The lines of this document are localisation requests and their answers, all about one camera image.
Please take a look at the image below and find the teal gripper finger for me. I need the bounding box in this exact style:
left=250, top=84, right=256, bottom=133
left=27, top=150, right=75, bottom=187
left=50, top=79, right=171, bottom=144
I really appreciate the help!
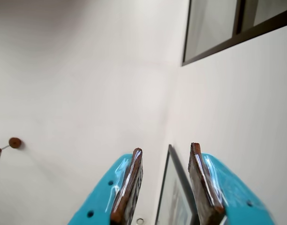
left=67, top=147, right=144, bottom=225
left=189, top=142, right=275, bottom=225

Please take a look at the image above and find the brown wooden ceiling rose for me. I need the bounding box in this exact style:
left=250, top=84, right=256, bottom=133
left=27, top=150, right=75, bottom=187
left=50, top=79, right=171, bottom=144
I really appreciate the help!
left=8, top=137, right=23, bottom=149

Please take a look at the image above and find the dark framed interior window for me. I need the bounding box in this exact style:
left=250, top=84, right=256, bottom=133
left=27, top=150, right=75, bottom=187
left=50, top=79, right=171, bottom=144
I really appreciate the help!
left=181, top=0, right=287, bottom=67

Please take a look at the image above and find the black framed wall picture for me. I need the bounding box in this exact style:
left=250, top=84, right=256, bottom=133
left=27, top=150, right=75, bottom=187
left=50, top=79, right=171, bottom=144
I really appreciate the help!
left=154, top=144, right=200, bottom=225

